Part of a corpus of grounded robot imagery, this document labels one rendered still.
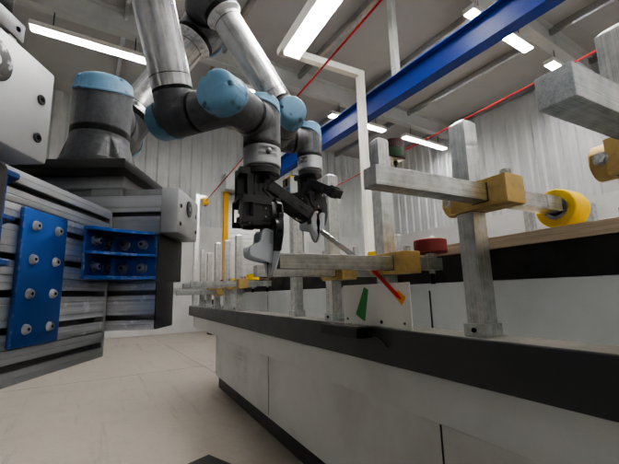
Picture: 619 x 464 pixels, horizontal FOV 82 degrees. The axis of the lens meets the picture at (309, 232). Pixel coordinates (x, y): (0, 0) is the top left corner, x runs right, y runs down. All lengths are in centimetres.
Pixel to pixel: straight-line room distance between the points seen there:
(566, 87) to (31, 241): 61
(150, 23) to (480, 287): 74
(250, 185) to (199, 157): 854
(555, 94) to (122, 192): 70
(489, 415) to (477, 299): 20
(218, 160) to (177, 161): 101
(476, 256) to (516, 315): 26
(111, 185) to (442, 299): 84
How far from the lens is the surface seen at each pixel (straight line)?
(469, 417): 78
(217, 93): 64
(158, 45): 76
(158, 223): 74
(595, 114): 41
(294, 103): 94
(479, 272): 69
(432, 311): 107
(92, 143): 85
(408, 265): 82
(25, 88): 40
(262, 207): 67
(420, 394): 85
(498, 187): 67
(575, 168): 856
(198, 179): 904
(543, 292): 88
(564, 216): 87
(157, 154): 901
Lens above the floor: 78
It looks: 10 degrees up
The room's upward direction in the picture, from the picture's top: 2 degrees counter-clockwise
